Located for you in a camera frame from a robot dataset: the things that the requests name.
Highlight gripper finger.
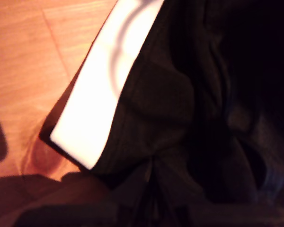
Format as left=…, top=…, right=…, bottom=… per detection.
left=109, top=160, right=155, bottom=227
left=153, top=160, right=190, bottom=227

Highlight black shorts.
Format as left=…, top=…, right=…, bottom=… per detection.
left=39, top=0, right=284, bottom=206

